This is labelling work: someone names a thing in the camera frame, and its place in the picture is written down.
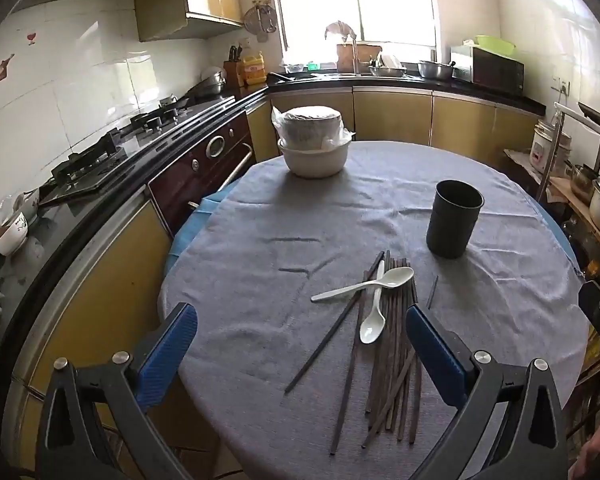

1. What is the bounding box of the wooden cutting board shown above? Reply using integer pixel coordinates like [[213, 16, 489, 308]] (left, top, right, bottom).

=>
[[336, 43, 382, 73]]

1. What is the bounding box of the patterned white bowl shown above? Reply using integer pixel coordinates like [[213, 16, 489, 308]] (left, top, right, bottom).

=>
[[0, 212, 29, 257]]

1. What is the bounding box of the grey tablecloth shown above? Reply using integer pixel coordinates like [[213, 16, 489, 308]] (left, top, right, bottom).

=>
[[157, 140, 591, 480]]

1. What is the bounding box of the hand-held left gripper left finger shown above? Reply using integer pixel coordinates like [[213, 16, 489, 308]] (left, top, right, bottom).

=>
[[36, 302, 199, 480]]

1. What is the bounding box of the hanging metal strainer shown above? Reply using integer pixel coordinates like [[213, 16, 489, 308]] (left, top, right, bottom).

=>
[[244, 2, 278, 43]]

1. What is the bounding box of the microwave oven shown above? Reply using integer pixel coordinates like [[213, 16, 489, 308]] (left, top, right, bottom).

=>
[[451, 45, 525, 97]]

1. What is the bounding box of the metal basin with dishes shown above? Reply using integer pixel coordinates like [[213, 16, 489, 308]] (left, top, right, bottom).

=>
[[367, 52, 407, 77]]

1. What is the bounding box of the small steel pot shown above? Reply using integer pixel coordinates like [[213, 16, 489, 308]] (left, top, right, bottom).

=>
[[565, 160, 600, 203]]

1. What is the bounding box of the black gas stove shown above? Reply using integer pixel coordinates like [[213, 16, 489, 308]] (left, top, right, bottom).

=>
[[40, 95, 236, 196]]

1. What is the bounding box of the black utensil cup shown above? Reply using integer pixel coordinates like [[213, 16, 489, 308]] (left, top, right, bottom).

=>
[[426, 179, 485, 259]]

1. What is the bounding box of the metal rack with wooden shelf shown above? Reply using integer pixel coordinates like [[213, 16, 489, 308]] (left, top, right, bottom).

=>
[[540, 102, 600, 441]]

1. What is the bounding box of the metal wok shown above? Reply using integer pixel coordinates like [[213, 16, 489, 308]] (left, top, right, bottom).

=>
[[185, 67, 228, 98]]

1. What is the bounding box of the black countertop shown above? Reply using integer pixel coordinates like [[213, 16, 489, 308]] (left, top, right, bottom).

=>
[[0, 72, 547, 361]]

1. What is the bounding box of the grey rag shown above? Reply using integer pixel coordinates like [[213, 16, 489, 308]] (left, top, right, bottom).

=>
[[325, 21, 358, 41]]

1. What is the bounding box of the bunch of dark chopsticks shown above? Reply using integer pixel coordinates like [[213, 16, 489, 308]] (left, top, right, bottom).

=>
[[330, 250, 426, 456]]

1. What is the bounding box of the white rice cooker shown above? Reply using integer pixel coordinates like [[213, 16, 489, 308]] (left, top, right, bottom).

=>
[[530, 120, 573, 176]]

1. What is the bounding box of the white plastic spoon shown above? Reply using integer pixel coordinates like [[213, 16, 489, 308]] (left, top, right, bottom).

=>
[[311, 266, 415, 303], [359, 260, 387, 345]]

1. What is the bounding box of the yellow bottle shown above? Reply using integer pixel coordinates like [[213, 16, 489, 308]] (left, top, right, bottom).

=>
[[242, 52, 266, 85]]

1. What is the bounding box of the window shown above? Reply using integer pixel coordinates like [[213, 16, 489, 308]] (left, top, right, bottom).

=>
[[270, 0, 438, 53]]

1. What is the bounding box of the green plastic basin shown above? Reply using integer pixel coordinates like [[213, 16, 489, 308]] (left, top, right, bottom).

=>
[[475, 35, 517, 56]]

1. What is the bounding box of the dark red oven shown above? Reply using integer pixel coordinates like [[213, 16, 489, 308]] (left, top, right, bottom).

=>
[[147, 110, 255, 238]]

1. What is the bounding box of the knife block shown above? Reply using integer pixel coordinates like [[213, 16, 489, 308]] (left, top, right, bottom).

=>
[[223, 46, 245, 87]]

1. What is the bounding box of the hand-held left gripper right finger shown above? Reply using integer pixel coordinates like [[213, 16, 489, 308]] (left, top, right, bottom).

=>
[[405, 303, 573, 480]]

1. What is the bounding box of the blue tablecloth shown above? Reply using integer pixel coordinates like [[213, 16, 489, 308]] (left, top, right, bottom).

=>
[[164, 180, 581, 281]]

